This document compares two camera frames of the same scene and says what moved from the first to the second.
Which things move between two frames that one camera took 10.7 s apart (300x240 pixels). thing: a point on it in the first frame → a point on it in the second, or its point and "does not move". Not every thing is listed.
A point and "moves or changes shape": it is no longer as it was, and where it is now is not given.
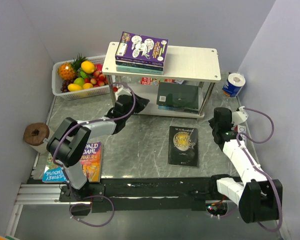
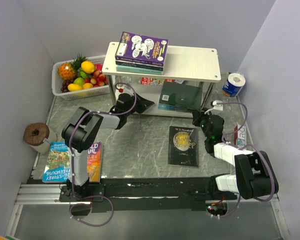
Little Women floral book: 139,65 does not move
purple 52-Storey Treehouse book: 141,49 does not move
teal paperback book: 123,68 does not move
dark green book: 178,94 moves or changes shape
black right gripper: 212,123 → 197,116
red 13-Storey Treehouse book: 155,81 does not move
